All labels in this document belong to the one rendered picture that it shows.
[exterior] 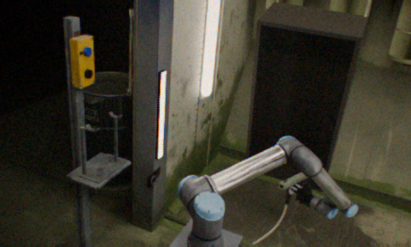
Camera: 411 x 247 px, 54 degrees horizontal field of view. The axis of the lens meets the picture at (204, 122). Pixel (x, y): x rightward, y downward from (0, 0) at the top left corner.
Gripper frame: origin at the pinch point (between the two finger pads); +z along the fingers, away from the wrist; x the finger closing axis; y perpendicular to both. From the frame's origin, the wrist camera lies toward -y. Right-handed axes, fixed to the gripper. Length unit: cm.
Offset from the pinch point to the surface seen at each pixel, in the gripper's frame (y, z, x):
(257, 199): 50, 40, 23
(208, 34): -84, 90, -9
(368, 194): 41, -19, 104
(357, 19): -116, -6, 21
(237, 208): 50, 42, -1
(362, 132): -3, 10, 120
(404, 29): -99, 3, 121
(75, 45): -98, 63, -126
